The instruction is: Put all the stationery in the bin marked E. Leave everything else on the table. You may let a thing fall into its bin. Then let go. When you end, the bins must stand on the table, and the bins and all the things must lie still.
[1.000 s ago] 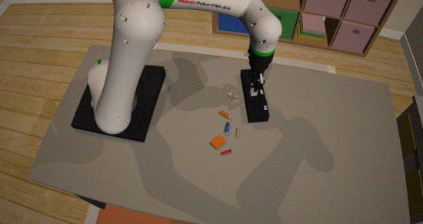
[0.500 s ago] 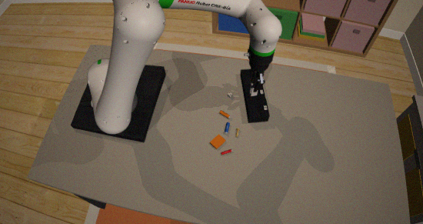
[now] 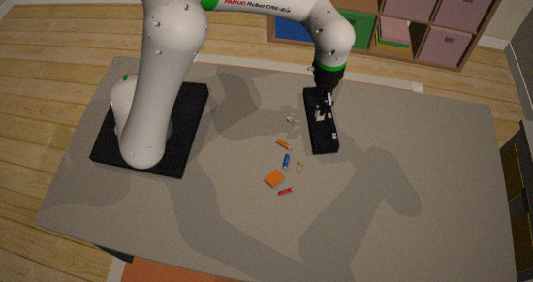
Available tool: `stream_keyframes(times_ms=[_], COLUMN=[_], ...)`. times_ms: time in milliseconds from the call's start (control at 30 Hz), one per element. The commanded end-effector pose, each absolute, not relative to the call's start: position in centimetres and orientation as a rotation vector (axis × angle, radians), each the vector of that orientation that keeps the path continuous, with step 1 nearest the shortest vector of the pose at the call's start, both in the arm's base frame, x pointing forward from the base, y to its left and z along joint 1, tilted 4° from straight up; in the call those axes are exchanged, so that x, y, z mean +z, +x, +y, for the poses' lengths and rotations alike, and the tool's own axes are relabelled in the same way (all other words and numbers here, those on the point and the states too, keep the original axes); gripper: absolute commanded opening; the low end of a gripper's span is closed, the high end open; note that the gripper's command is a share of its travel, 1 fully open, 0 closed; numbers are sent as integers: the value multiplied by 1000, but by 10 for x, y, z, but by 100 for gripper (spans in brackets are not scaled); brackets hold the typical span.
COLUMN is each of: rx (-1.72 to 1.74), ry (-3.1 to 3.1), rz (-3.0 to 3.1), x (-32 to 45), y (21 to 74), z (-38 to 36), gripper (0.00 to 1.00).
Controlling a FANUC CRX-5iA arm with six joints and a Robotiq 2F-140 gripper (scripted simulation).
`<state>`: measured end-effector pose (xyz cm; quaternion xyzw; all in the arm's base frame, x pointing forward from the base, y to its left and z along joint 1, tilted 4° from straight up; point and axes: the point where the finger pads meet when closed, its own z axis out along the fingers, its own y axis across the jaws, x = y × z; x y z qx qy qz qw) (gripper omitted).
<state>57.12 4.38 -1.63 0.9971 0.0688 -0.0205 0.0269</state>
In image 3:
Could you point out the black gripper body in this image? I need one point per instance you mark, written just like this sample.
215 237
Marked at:
327 86

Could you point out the blue battery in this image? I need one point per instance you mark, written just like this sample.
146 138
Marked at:
286 160

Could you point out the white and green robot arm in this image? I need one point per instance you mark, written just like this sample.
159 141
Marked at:
173 33

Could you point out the black rack of bins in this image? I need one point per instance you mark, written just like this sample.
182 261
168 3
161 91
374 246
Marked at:
324 135

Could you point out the orange aa battery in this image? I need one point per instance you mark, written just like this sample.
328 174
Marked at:
283 144

